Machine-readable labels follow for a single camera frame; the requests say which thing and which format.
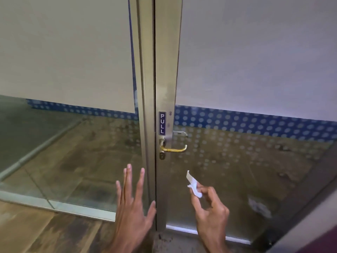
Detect person's left hand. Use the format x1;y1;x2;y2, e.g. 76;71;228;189
115;164;157;245

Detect person's right hand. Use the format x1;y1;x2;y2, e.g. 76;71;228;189
191;182;230;244

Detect white torn paper scrap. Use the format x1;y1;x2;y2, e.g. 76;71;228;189
186;170;203;199

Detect person's left forearm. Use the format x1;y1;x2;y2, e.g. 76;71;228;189
105;244;148;253

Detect person's right forearm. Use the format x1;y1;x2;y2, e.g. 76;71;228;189
203;243;227;253

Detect white crumpled paper scrap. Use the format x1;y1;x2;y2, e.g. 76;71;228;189
247;197;272;219

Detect blue door sign sticker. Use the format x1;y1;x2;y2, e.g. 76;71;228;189
158;111;167;136

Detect blue dotted film strip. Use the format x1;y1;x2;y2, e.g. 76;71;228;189
26;98;139;121
174;104;337;143

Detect metal framed glass door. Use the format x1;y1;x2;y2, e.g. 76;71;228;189
154;0;337;246

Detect metal framed fixed glass panel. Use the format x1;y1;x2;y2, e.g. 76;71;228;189
0;0;156;222

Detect brass door lever handle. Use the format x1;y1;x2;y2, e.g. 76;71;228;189
159;137;188;153

